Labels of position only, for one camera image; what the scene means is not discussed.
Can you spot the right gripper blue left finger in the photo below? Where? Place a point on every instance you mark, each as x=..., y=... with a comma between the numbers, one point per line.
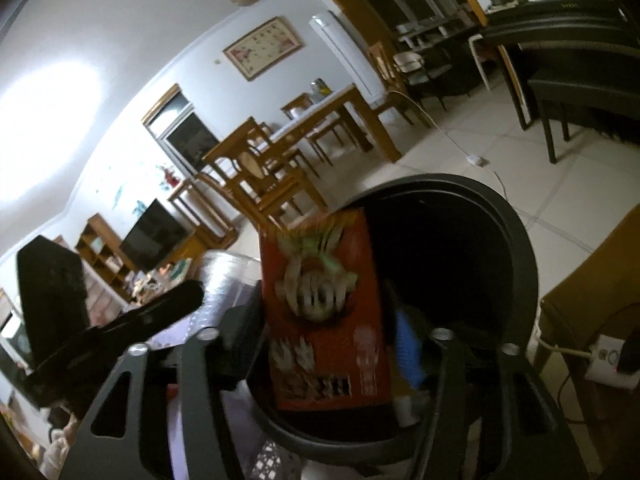
x=240, y=334

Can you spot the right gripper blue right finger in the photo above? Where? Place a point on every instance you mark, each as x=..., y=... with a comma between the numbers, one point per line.
x=408, y=352

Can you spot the red snack packet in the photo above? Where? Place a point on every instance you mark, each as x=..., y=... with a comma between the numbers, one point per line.
x=324, y=318

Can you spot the black round trash bin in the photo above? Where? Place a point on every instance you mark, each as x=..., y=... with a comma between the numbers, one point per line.
x=453, y=255

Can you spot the purple floral tablecloth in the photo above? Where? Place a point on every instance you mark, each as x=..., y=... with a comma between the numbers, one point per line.
x=212, y=434

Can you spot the wooden bookshelf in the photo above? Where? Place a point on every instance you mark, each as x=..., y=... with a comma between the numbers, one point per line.
x=99, y=246

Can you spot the tall wooden plant stand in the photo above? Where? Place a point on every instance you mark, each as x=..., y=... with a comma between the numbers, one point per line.
x=206, y=219

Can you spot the black flat television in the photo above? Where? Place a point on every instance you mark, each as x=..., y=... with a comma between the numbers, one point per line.
x=154, y=236

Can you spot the wooden dining chair front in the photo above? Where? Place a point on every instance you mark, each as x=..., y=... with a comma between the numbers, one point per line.
x=255, y=180

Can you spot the wooden dining chair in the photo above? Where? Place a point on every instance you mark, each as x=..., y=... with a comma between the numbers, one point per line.
x=255, y=180
x=396, y=95

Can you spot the white power strip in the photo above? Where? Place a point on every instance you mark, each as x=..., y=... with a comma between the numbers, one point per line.
x=603, y=364

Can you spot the white floor charger adapter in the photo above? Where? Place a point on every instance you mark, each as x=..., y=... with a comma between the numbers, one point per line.
x=476, y=160

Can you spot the wooden dining chair right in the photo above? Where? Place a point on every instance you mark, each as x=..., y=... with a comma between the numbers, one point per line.
x=396, y=95

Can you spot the metal kettle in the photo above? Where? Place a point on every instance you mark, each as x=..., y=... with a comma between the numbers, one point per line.
x=319, y=88

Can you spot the white standing air conditioner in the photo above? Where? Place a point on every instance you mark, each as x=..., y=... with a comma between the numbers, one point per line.
x=356, y=64

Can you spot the white plastic chair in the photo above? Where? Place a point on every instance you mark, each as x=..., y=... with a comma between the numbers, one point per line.
x=485, y=58

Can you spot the black upright piano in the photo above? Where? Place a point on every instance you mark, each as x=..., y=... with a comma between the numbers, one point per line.
x=573, y=61

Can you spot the framed floral wall picture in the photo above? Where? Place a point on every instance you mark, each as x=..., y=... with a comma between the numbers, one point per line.
x=266, y=45

